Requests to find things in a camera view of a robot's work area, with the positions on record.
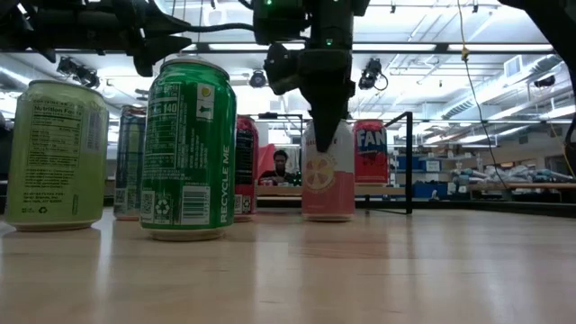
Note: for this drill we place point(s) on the slim blue energy drink can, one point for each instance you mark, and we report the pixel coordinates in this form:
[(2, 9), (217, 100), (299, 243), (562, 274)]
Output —
[(130, 162)]

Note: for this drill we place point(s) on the pink white grapefruit can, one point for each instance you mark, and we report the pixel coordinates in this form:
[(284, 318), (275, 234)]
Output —
[(328, 198)]

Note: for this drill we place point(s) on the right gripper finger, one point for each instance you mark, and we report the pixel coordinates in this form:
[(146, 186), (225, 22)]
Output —
[(329, 121)]

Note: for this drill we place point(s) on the black metal shelf frame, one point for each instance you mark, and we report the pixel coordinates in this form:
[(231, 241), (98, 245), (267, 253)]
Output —
[(408, 171)]

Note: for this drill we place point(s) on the red fabric item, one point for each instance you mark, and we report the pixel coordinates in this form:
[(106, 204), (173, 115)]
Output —
[(266, 159)]

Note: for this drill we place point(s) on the black aluminium table frame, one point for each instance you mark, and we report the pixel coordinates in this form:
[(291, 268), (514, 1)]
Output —
[(495, 208)]

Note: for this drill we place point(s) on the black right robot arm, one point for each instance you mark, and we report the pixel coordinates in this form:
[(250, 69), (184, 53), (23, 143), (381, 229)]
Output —
[(333, 22)]

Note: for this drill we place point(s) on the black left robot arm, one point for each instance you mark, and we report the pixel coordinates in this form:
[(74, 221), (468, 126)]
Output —
[(9, 27)]

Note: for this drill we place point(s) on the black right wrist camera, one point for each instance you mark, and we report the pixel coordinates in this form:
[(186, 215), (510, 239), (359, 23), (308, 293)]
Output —
[(281, 67)]

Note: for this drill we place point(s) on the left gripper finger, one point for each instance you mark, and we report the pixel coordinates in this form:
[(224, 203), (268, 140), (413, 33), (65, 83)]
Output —
[(159, 47), (157, 20)]

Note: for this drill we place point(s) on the black framed overhead light bar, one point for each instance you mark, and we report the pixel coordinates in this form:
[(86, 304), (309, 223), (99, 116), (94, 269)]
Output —
[(443, 47)]

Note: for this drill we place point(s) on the orange Fanta soda can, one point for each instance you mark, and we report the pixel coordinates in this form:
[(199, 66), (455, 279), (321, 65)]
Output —
[(246, 171), (371, 166)]

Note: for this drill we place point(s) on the light green beverage can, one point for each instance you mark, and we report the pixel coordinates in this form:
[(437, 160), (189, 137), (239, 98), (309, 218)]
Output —
[(56, 157)]

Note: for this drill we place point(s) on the pile of wrapped supplies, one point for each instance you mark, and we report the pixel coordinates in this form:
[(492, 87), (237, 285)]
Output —
[(517, 173)]

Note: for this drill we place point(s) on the green Sprite soda can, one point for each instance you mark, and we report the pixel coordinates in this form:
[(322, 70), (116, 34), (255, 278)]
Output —
[(189, 157)]

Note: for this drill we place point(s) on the blue storage bin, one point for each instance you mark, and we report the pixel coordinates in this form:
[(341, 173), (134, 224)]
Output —
[(418, 164), (429, 191)]

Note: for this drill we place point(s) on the person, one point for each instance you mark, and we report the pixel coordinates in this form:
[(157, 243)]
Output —
[(280, 158)]

